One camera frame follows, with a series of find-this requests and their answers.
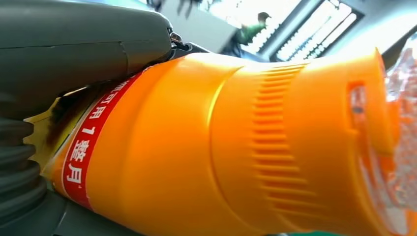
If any orange bottle with clear cap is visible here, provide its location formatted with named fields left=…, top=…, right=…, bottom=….
left=24, top=32, right=417, bottom=236

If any ribbed grey left arm sleeve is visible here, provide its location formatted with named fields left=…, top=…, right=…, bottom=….
left=0, top=116, right=49, bottom=226

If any person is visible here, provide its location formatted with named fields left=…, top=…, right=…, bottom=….
left=221, top=12, right=272, bottom=58

